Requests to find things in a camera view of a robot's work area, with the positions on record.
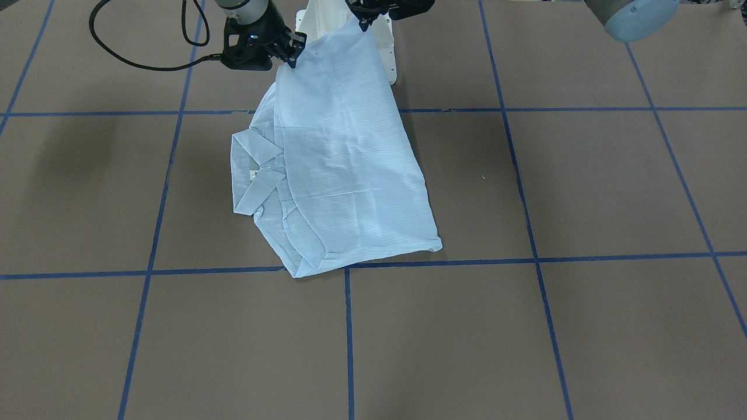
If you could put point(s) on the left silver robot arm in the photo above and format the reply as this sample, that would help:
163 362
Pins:
624 21

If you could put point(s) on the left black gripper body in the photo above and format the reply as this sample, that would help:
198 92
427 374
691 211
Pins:
390 8

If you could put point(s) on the white pedestal column with base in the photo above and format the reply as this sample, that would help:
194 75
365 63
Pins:
320 18

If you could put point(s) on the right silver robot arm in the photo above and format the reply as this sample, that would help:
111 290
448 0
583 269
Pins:
246 12

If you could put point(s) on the light blue button-up shirt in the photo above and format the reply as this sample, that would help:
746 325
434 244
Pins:
325 168

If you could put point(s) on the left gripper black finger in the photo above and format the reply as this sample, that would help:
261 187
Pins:
367 12

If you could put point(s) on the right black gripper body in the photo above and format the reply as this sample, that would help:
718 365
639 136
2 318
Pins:
274 32

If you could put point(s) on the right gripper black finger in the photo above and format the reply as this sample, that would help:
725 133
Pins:
289 46

